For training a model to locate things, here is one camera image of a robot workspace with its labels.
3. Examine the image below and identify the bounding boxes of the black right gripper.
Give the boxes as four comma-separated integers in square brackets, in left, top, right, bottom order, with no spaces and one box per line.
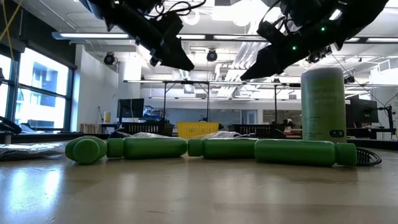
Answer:
[241,20,321,81]

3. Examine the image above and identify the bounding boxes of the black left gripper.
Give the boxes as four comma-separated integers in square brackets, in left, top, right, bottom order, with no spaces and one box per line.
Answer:
[118,6,195,71]

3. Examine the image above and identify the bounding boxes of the black round disc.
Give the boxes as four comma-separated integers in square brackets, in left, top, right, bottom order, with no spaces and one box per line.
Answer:
[356,147,382,167]

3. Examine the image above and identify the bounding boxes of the wooden blocks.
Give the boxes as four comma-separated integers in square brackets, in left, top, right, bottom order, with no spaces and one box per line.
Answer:
[79,123,100,134]

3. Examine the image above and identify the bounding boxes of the green disinfecting wipes canister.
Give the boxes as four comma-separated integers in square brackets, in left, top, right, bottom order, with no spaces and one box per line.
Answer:
[300,67,348,144]

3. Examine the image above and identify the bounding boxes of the black computer monitor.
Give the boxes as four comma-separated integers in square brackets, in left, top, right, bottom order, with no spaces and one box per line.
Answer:
[117,98,146,119]
[345,98,379,124]

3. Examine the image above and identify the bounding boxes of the black curved frame handle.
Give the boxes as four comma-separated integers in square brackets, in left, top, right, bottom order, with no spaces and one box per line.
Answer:
[108,130,133,139]
[269,128,287,140]

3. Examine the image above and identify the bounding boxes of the long white light strip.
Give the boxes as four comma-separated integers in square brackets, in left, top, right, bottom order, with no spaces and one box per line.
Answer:
[51,30,268,41]

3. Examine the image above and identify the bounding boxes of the black metal rig frame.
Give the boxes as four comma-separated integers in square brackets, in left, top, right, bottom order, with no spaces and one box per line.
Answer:
[123,79,302,123]

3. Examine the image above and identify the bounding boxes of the black slotted plastic basket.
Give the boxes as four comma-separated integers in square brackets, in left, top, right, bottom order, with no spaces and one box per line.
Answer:
[121,121,175,136]
[228,124,276,139]

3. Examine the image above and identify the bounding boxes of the black round item clear bag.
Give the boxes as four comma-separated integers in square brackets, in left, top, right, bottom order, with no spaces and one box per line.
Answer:
[0,142,67,162]

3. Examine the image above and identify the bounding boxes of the thin yellow cable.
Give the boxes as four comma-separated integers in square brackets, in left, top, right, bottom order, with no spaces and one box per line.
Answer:
[0,0,23,60]

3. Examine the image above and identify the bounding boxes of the black aluminium table frame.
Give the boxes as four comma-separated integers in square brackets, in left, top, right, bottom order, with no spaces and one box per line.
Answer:
[0,132,398,152]

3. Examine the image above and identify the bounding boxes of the green travel bottle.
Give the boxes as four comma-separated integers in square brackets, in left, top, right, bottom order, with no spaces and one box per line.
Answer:
[254,139,358,168]
[106,136,188,161]
[64,135,108,165]
[187,138,259,160]

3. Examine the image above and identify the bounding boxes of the large window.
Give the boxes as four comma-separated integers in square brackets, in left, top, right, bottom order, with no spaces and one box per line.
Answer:
[0,46,75,133]

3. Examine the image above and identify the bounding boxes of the yellow slotted plastic basket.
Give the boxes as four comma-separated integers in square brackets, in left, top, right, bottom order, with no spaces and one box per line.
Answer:
[176,121,221,139]

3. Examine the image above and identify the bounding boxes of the black camera cluster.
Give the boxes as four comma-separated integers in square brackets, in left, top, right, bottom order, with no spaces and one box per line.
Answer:
[305,46,332,65]

